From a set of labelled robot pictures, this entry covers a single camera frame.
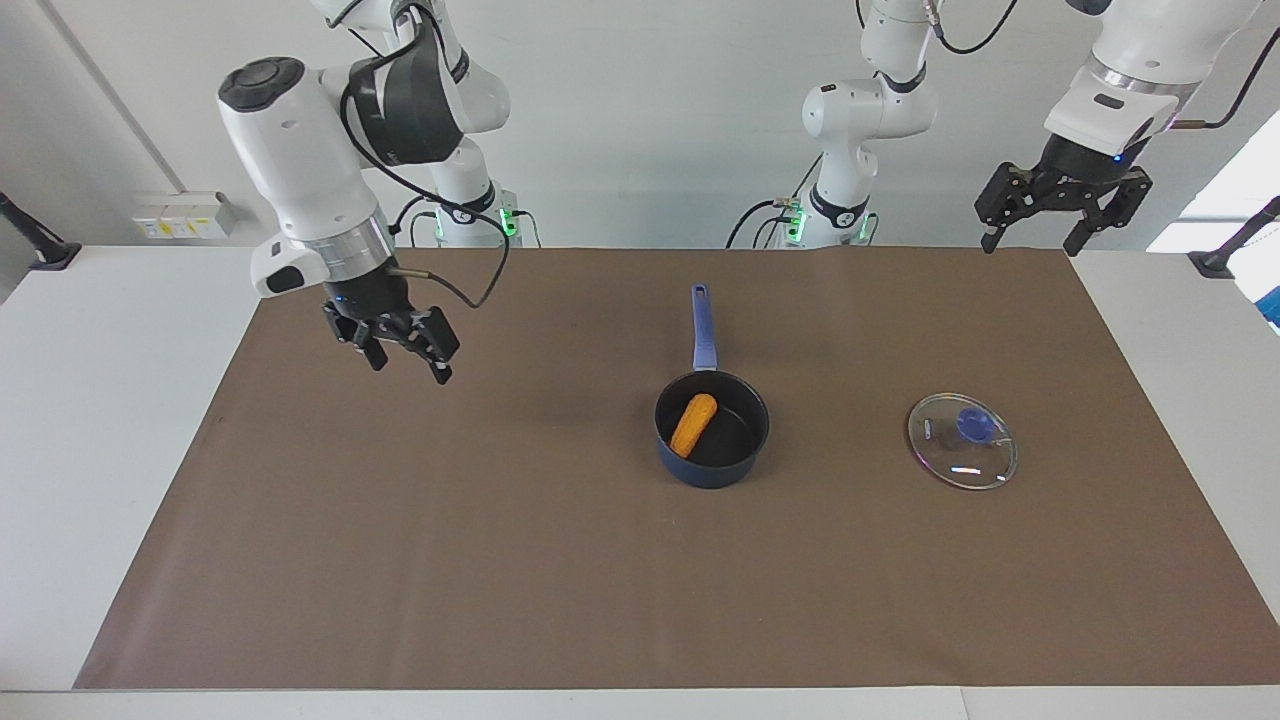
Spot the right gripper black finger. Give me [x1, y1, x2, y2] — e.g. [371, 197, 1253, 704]
[345, 320, 389, 373]
[405, 308, 461, 386]

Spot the black left arm base cable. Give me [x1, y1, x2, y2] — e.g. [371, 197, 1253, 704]
[725, 155, 826, 249]

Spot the glass lid with blue knob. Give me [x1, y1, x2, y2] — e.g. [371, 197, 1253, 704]
[907, 392, 1019, 491]

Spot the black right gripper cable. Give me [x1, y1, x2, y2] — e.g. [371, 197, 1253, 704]
[340, 8, 512, 310]

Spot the dark blue saucepan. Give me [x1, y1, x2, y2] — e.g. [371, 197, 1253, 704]
[654, 284, 771, 490]

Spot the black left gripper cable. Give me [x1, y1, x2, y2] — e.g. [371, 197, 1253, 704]
[1170, 25, 1280, 131]

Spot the black right arm base cable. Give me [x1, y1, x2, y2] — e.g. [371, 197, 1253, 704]
[388, 195, 441, 248]

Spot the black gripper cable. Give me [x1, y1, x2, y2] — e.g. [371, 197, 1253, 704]
[1170, 25, 1280, 131]
[340, 8, 512, 310]

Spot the black arm base cable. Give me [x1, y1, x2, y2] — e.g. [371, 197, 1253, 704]
[388, 195, 441, 248]
[725, 155, 826, 249]

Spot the black clamp stand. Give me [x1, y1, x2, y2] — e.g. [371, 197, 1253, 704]
[1188, 195, 1280, 279]
[0, 190, 83, 271]

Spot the yellow corn cob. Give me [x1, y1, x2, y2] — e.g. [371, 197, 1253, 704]
[670, 393, 719, 460]

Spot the white wall socket box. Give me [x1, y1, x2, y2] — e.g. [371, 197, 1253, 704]
[132, 191, 237, 241]

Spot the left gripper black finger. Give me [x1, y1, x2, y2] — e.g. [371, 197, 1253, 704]
[1063, 170, 1154, 258]
[975, 162, 1037, 254]

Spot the brown table mat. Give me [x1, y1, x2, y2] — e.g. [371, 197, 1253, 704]
[73, 247, 1280, 690]

